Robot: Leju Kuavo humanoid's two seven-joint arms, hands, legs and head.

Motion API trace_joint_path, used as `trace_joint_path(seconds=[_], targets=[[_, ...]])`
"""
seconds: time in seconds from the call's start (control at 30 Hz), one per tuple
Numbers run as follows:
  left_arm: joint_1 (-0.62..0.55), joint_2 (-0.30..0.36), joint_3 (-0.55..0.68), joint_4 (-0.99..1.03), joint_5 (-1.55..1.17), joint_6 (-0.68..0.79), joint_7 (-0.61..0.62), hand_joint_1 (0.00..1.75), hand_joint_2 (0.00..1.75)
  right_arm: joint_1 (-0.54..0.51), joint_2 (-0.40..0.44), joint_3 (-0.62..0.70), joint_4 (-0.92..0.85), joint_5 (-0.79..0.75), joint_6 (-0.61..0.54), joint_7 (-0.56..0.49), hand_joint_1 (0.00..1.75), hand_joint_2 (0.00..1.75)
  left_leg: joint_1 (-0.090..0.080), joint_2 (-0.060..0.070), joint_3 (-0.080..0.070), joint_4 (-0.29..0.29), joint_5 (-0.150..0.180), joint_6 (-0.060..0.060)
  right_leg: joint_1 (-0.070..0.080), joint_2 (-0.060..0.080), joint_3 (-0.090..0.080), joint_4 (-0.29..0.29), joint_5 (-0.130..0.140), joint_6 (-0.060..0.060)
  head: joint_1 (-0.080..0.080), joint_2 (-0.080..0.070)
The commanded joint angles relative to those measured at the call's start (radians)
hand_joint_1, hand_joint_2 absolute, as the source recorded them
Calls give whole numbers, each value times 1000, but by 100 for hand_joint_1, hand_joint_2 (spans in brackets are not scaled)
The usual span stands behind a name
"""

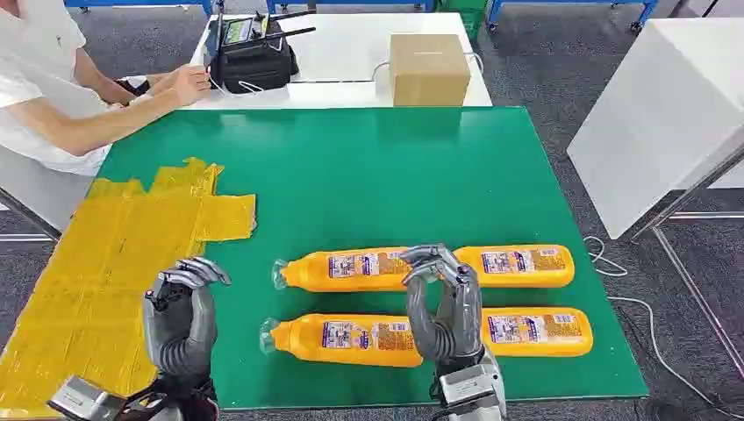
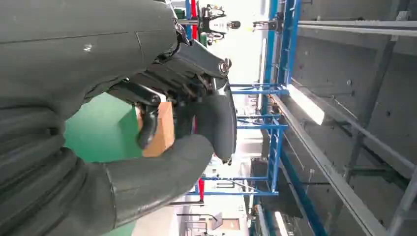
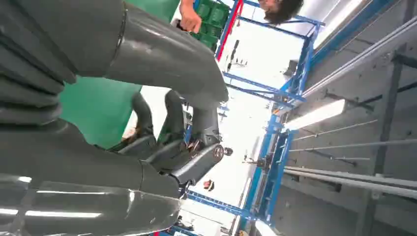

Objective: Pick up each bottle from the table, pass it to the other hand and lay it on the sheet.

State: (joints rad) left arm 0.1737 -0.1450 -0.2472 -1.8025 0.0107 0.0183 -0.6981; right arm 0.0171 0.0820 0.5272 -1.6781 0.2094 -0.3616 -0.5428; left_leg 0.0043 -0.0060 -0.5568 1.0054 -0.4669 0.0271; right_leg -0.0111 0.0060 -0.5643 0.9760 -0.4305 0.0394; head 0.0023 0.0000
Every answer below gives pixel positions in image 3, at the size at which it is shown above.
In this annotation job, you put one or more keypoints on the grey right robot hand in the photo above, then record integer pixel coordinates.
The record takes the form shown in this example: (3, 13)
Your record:
(81, 182)

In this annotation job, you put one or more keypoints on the person's left hand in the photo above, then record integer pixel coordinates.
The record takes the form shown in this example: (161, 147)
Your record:
(190, 18)

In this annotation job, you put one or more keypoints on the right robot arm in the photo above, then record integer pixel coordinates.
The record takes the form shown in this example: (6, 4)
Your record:
(29, 94)

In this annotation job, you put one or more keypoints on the green plastic crate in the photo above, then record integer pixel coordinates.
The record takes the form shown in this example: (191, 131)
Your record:
(211, 16)

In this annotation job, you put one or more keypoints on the red metal bar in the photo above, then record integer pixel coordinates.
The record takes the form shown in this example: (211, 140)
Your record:
(229, 29)

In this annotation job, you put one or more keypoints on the green table mat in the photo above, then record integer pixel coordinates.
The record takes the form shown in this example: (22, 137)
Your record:
(94, 107)

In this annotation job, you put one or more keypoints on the ceiling light tube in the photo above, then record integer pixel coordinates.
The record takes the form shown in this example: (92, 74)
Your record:
(335, 22)
(312, 115)

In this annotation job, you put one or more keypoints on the grey ceiling pipe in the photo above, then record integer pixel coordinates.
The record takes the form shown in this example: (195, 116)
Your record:
(358, 182)
(358, 57)

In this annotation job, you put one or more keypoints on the blue metal frame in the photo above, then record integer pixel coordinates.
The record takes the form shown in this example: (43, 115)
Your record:
(275, 176)

